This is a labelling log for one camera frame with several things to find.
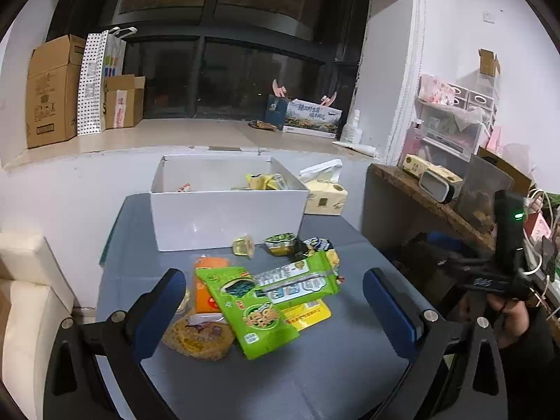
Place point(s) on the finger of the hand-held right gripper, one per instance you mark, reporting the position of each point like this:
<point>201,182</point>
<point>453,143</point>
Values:
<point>459,269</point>
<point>439,236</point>

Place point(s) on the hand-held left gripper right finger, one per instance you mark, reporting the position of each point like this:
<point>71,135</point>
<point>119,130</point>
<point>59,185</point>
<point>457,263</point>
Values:
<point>389,310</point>

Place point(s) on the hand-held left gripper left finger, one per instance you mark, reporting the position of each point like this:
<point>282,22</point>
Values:
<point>162,308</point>

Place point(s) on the round brown cake packet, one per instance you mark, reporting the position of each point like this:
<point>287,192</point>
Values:
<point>197,339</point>

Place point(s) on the light green silver snack packet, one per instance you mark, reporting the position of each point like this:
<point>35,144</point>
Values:
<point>302,282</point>

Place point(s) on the green seaweed snack packet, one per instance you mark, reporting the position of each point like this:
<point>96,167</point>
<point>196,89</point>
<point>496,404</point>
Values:
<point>258,323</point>

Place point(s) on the black yellow snack packet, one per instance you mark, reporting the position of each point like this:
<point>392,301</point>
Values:
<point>317,245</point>

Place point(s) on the clear yellow jelly cup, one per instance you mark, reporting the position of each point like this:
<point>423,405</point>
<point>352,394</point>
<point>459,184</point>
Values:
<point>243,247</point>

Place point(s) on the white cardboard box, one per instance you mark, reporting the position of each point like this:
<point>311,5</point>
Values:
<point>218,218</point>

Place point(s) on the green lid jelly cup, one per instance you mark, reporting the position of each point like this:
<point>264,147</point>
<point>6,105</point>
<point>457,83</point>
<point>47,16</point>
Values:
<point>282,244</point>

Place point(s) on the person's right forearm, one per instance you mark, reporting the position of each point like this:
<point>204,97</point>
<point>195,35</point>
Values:
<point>540,358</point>

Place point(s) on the person's right hand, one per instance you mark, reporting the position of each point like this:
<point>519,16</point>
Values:
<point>516,319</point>

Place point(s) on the pink carton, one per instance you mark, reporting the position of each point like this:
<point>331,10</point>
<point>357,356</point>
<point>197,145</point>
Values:
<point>537,227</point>

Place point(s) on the wooden side shelf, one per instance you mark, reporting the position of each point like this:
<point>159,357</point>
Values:
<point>420,201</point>

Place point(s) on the clear plastic container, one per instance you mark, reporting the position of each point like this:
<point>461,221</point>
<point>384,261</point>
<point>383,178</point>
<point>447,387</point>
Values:
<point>481,192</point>

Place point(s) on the brown cardboard sheet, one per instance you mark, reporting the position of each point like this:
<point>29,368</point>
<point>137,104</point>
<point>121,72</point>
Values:
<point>516,170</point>

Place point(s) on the pink bottle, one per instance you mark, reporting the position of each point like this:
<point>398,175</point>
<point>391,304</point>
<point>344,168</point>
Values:
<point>411,144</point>

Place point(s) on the white plastic drawer organizer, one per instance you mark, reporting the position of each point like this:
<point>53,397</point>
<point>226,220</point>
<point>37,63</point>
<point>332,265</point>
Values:
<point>455,140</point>

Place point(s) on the pink paper bag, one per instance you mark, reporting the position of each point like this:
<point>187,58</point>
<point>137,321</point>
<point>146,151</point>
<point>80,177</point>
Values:
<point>494,138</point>

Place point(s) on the folded white paper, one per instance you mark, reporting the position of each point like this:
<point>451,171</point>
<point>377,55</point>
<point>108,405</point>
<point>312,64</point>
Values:
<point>356,148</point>

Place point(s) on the small orange snack packet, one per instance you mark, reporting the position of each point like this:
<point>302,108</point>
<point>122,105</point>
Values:
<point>183,187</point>

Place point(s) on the cream leather sofa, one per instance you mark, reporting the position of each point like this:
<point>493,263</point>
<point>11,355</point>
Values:
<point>26,315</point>

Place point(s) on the white plastic bottle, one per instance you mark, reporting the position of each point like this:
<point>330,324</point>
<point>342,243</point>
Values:
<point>351,131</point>

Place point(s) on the pink floral pouch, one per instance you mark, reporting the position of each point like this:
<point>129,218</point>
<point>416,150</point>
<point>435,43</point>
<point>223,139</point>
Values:
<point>435,89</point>

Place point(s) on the landscape printed long box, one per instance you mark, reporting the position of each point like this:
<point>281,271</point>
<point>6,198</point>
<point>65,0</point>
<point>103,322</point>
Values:
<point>313,116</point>

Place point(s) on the pink toy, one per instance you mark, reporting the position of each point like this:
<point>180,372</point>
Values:
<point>330,98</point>
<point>280,89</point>

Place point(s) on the tiny open cardboard box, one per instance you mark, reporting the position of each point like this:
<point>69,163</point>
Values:
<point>489,63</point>

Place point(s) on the dark blue gift bag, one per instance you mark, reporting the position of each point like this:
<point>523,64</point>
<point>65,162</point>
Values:
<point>275,111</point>

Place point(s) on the small open cardboard box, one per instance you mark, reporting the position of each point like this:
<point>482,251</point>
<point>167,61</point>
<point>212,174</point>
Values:
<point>127,105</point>

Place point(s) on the brown snack wrapper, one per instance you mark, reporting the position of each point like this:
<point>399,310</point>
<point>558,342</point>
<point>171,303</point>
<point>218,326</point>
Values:
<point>262,125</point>

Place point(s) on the dotted white paper bag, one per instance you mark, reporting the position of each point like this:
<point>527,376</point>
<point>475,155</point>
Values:
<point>92,96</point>

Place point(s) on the large brown cardboard box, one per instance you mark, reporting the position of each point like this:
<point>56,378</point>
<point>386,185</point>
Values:
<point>50,96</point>

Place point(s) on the black window frame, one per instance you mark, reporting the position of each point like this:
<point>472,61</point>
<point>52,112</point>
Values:
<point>345,52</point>

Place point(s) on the white wall socket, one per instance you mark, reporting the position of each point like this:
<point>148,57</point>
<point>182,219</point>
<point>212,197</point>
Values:
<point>488,16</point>

